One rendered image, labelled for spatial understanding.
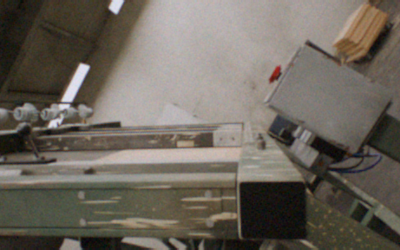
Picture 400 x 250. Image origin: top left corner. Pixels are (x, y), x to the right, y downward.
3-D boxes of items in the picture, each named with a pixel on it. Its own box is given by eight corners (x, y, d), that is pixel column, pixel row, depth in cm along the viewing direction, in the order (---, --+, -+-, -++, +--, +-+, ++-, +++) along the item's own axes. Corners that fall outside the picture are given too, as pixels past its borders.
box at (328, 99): (401, 95, 52) (301, 42, 53) (360, 158, 53) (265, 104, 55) (372, 97, 63) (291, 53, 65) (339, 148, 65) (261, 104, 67)
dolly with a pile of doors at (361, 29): (399, 18, 351) (365, 1, 355) (372, 61, 357) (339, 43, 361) (376, 32, 412) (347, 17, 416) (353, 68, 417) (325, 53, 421)
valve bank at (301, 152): (407, 158, 75) (315, 107, 78) (373, 208, 77) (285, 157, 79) (343, 137, 125) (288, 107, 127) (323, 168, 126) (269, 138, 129)
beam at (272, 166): (309, 242, 55) (307, 179, 54) (238, 240, 56) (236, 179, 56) (258, 134, 273) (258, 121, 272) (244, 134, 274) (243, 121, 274)
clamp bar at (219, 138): (241, 147, 141) (239, 92, 140) (0, 152, 158) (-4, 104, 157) (241, 144, 151) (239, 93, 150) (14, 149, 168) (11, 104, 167)
